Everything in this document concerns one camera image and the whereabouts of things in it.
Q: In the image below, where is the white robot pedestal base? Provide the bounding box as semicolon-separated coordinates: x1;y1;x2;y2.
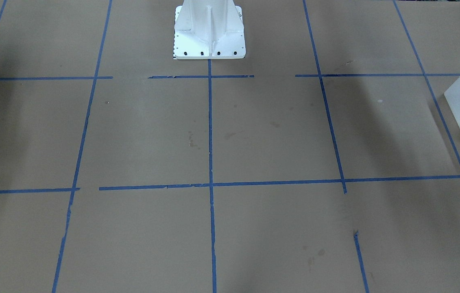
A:
173;0;246;60

